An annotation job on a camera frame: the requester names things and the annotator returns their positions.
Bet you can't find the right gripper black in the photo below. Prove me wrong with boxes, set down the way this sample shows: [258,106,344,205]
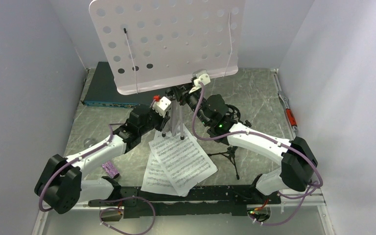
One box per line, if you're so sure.
[170,78,211,126]

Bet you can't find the lilac perforated music stand desk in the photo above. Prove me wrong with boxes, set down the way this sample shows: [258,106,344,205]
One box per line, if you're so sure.
[89,0,245,95]

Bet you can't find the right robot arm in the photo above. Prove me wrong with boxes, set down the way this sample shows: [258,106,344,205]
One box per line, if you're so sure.
[166,84,323,203]

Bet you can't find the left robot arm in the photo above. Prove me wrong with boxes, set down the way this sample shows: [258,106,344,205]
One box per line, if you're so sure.
[34,104,170,214]

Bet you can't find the black microphone tripod with shockmount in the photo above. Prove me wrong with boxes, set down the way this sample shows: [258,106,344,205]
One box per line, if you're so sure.
[207,104,252,180]

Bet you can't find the purple glitter tube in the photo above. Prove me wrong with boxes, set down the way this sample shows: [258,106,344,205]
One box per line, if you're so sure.
[102,161,120,179]

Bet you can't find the top sheet music page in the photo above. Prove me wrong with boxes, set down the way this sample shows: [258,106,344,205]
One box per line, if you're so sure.
[149,126,217,197]

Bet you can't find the sheet music page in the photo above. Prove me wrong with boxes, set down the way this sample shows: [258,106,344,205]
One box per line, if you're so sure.
[141,153,178,196]
[149,126,217,197]

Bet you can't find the bottom sheet music page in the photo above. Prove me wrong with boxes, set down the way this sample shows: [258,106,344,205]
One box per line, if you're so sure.
[141,153,178,196]

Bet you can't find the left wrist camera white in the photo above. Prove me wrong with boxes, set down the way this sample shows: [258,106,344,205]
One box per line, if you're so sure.
[150,95,171,118]

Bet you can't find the dark network switch box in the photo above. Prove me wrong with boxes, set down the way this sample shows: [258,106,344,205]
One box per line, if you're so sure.
[81,62,162,108]

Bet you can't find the red handled wrench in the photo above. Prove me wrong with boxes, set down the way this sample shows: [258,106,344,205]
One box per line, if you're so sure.
[278,91,298,132]

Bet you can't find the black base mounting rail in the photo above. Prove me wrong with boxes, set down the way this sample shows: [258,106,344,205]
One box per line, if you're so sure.
[88,185,265,218]

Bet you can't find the aluminium frame rail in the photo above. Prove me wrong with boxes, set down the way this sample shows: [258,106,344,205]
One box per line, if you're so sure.
[279,188,326,207]

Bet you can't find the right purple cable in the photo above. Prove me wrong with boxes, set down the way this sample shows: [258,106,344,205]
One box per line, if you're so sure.
[191,81,324,227]

